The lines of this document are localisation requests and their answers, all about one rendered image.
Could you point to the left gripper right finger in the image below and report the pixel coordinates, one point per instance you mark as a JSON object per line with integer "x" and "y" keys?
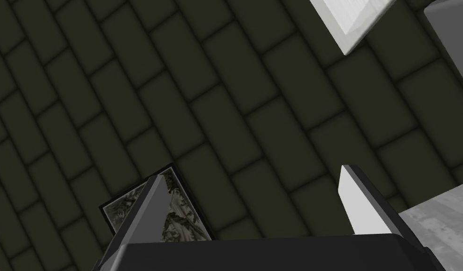
{"x": 363, "y": 205}

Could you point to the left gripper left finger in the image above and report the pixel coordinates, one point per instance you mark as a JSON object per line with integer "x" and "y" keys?
{"x": 146, "y": 214}

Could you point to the white cupboard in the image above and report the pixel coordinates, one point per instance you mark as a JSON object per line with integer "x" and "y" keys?
{"x": 349, "y": 20}

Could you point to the grey appliance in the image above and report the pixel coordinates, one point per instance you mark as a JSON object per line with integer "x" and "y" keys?
{"x": 451, "y": 35}

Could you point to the black framed wall picture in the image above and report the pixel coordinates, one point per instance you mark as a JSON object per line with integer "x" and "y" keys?
{"x": 182, "y": 214}

